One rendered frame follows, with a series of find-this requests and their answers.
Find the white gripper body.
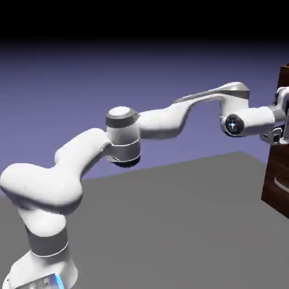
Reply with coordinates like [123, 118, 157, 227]
[273, 86, 289, 145]

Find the dark wood cabinet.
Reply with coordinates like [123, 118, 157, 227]
[261, 64, 289, 219]

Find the curved silver drawer handle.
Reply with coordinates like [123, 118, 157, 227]
[274, 177, 289, 193]

